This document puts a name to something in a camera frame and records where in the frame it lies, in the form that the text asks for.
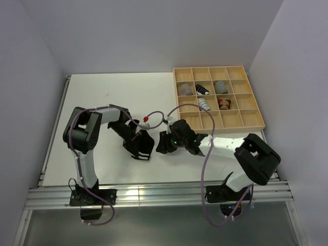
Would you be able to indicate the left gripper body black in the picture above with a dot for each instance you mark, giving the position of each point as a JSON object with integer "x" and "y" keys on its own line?
{"x": 123, "y": 130}

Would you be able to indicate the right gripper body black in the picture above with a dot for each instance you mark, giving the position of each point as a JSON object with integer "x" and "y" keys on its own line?
{"x": 177, "y": 142}

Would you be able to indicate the black sock white stripes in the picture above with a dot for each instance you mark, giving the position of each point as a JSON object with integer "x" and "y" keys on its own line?
{"x": 142, "y": 145}

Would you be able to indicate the white black striped sock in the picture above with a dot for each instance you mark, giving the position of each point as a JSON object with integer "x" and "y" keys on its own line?
{"x": 203, "y": 104}

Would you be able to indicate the beige orange argyle sock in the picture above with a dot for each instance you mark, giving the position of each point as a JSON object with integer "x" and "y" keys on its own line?
{"x": 224, "y": 103}

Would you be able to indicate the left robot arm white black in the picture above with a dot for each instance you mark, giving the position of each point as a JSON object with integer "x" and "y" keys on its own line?
{"x": 82, "y": 133}

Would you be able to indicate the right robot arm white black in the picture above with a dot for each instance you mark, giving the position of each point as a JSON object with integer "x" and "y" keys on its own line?
{"x": 257, "y": 159}

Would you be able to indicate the rolled light grey sock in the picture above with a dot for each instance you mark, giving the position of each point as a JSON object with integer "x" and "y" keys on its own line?
{"x": 185, "y": 90}

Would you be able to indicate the rolled black white sock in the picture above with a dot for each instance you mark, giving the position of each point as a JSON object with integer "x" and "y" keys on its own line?
{"x": 201, "y": 89}

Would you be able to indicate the rolled dark grey sock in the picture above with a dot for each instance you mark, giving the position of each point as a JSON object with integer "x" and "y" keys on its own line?
{"x": 220, "y": 87}

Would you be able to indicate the wooden compartment tray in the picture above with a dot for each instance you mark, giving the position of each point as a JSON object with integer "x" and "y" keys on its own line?
{"x": 217, "y": 99}

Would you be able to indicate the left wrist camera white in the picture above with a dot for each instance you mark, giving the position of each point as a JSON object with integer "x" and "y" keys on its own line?
{"x": 144, "y": 124}

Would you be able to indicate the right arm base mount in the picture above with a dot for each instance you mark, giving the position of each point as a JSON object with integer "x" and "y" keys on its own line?
{"x": 224, "y": 196}

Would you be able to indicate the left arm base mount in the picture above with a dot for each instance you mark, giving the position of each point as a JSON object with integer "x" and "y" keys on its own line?
{"x": 92, "y": 202}

